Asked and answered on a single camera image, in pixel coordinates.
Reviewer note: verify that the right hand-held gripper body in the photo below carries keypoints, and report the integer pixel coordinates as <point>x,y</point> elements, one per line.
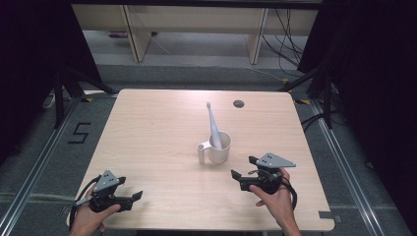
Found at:
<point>273,161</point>

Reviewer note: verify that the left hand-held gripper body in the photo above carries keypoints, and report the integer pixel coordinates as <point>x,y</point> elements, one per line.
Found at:
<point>106,182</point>

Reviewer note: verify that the white cup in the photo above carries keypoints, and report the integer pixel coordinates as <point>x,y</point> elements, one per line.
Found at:
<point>220,154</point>

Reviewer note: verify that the white electric toothbrush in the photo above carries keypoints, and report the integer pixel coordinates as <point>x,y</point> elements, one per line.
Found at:
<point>213,126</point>

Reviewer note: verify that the person's left hand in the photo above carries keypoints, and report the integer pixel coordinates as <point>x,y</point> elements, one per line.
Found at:
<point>86,219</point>

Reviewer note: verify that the person's right hand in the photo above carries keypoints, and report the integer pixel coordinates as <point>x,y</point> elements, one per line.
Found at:
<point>278,205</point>

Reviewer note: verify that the yellow black floor marker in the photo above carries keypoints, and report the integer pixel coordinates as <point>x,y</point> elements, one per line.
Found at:
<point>87,99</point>
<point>303,102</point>

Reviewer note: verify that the grey tape patch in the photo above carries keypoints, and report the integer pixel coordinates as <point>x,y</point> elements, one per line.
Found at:
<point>326,215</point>

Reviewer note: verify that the black metal stand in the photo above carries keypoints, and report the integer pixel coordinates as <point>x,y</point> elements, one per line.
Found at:
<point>327,98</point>
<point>59,98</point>

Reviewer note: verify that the black curtain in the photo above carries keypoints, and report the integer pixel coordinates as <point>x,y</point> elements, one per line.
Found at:
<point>32,65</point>
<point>377,82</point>

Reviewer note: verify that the aluminium floor rail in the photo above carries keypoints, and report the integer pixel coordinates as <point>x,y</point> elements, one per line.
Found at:
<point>344,170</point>
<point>39,164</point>

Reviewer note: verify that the light wooden desk frame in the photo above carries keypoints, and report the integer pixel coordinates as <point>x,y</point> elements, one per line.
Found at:
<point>137,36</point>

